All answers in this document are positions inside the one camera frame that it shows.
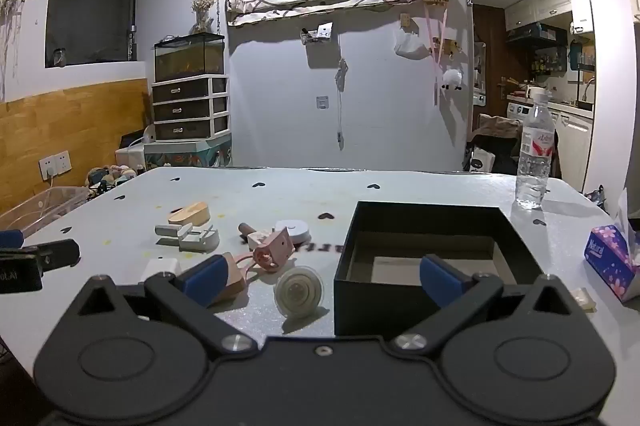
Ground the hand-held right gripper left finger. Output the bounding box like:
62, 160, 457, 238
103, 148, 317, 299
75, 254, 258, 359

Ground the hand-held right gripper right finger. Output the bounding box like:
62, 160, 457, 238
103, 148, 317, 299
392, 254, 576, 353

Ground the wooden block with clear hook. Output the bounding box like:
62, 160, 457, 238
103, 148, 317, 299
212, 252, 248, 304

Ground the grey white plastic holder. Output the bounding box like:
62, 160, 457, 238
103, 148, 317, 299
154, 224, 221, 253

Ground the white charger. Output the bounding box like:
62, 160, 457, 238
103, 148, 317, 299
140, 257, 181, 284

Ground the black cardboard box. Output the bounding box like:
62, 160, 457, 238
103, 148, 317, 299
333, 201, 546, 338

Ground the pink cube device with cord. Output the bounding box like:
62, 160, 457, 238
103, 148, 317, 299
232, 227, 295, 277

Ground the clear round plastic disc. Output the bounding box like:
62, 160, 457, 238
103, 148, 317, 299
274, 267, 326, 319

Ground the clear plastic bin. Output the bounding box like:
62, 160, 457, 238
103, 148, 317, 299
0, 186, 91, 239

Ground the pile of plush toys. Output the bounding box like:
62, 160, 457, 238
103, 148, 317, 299
86, 163, 138, 197

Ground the white round puck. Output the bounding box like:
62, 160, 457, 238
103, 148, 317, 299
275, 219, 311, 247

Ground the colourful painted cabinet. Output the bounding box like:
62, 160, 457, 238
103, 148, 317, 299
144, 133, 233, 169

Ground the folded cream plastic bag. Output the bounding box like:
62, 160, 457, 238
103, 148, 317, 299
570, 288, 598, 311

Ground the chair with draped clothes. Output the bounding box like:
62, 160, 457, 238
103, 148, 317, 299
465, 113, 523, 177

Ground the clear water bottle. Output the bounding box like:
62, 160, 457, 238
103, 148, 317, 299
515, 93, 557, 210

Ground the purple floral tissue box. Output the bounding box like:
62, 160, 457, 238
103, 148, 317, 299
583, 188, 640, 304

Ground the white dark drawer unit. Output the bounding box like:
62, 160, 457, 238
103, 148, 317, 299
151, 74, 231, 141

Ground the white washing machine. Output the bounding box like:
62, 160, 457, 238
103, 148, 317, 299
506, 100, 536, 127

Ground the white sheep plush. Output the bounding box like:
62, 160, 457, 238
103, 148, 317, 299
441, 68, 465, 92

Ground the glass fish tank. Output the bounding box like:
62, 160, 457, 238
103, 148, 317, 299
152, 33, 226, 82

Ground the white hanging bag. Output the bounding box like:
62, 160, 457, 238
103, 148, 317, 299
394, 26, 430, 59

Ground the dried flower bunch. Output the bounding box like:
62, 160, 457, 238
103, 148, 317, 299
190, 0, 217, 34

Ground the wall power socket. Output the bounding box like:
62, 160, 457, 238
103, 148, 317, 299
39, 150, 72, 181

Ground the hanging cord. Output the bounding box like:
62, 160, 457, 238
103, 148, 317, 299
335, 58, 348, 151

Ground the white kitchen wall cabinet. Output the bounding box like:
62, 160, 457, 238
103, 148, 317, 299
504, 0, 573, 31

